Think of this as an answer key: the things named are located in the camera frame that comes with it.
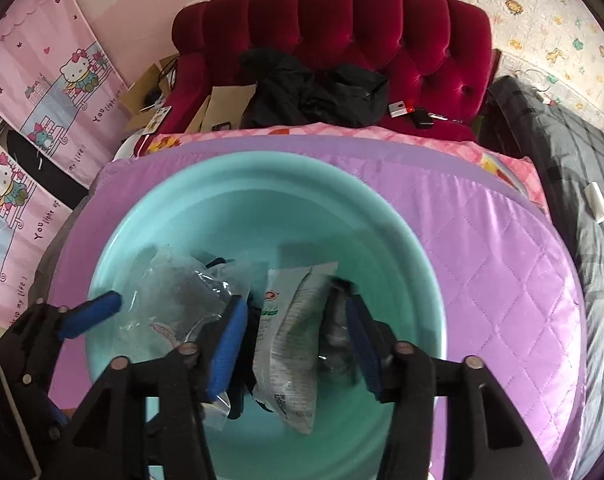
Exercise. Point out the clear plastic bag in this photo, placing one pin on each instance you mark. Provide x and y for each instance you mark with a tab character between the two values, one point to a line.
182	290

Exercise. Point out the black clothes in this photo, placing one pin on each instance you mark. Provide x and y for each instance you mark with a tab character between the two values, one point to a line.
307	95

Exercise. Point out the pink cartoon curtain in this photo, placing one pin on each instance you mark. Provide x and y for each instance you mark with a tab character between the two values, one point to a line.
42	60
12	220

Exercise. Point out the red tufted sofa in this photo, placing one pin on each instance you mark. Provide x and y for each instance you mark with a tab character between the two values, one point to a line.
381	25

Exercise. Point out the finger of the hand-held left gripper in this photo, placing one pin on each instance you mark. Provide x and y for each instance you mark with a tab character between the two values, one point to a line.
52	412
89	312

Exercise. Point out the white red small box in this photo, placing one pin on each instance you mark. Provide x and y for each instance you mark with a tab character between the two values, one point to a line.
400	109

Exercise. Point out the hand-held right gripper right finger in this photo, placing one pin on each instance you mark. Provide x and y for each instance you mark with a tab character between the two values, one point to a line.
366	355

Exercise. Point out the white roll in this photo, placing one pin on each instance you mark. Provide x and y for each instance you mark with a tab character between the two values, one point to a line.
597	202

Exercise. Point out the black car key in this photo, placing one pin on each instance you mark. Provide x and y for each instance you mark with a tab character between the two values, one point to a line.
422	119

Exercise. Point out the purple quilted mat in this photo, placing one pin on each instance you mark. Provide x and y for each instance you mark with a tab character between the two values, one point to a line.
481	260

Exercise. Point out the open cardboard box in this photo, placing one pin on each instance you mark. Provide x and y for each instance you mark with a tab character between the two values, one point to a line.
144	95

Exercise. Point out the grey plaid blanket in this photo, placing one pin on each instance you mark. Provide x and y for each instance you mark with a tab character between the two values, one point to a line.
556	160

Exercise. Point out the teal plastic basin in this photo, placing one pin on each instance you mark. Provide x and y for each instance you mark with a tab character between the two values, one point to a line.
282	210

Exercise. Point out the pink printed bedsheet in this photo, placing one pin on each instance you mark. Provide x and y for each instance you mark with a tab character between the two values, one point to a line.
332	131

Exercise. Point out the flat cardboard piece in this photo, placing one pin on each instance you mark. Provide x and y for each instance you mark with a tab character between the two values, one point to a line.
227	105

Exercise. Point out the white green packet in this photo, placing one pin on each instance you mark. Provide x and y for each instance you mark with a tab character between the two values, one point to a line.
287	340

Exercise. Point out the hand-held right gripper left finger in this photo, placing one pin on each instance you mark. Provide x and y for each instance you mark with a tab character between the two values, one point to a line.
227	350

